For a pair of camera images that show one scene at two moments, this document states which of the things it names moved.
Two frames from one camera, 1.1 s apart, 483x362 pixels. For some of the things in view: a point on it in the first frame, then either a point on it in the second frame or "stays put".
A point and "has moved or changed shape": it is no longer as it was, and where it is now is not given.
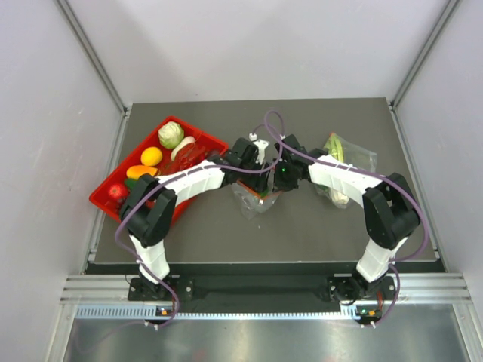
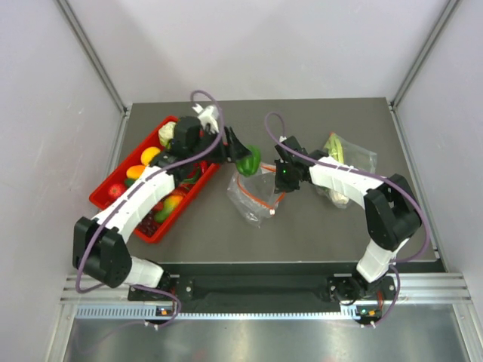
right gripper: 279,184 stays put
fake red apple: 118,191 stays put
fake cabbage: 170,133 stays put
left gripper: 259,183 -> 235,148
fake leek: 333,150 stays put
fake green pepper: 263,194 has moved or changed shape
